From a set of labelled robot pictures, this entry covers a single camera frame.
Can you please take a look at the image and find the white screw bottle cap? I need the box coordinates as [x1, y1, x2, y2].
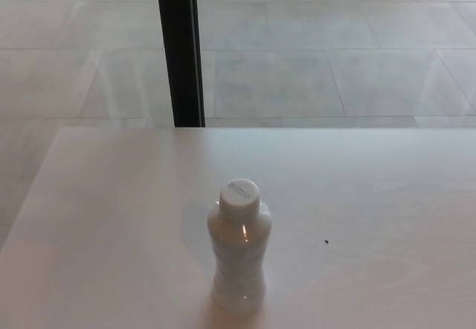
[218, 178, 260, 219]

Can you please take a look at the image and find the clear plastic bottle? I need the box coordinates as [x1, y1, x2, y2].
[207, 198, 272, 307]

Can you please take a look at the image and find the black vertical pillar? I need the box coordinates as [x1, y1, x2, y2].
[155, 0, 206, 128]

